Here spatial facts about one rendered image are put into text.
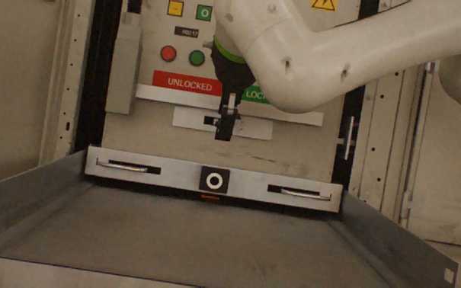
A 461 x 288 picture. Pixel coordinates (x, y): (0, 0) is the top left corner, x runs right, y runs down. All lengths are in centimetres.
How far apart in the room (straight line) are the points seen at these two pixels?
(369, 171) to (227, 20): 61
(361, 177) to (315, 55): 59
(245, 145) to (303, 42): 58
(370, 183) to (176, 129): 42
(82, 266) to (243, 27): 40
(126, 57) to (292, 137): 39
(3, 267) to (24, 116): 64
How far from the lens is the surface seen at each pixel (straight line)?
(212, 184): 151
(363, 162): 154
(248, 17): 102
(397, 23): 109
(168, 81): 155
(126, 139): 156
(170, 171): 154
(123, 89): 144
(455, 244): 160
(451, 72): 135
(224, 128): 128
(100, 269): 86
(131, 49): 144
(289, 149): 156
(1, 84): 139
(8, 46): 139
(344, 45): 103
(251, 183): 154
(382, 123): 154
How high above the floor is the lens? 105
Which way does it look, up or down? 3 degrees down
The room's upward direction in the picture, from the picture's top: 9 degrees clockwise
